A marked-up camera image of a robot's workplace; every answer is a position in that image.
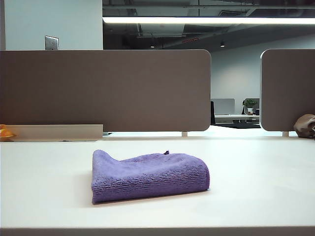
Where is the metal wall switch plate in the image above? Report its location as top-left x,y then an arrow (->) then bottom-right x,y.
44,35 -> 60,51

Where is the beige cable tray lid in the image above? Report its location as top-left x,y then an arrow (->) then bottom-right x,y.
9,123 -> 104,142

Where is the grey background partition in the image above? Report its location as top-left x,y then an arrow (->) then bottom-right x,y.
211,98 -> 236,115

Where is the purple microfibre cloth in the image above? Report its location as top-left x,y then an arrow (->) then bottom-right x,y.
91,148 -> 211,205

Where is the green potted plant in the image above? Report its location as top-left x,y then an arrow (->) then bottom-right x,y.
243,98 -> 257,116

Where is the wide brown desk divider panel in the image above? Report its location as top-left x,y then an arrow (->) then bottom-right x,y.
0,49 -> 212,132

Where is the white background desk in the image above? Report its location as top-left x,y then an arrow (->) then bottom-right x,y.
213,114 -> 261,125

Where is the crumpled brown cloth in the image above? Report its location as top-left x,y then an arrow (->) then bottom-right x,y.
293,113 -> 315,138

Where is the long ceiling light strip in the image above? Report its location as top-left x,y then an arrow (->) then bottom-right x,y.
102,16 -> 315,25

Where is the narrow brown desk divider panel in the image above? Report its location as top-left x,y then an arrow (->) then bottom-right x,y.
260,48 -> 315,132

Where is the orange yellow cloth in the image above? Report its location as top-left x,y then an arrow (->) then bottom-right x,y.
0,124 -> 17,142

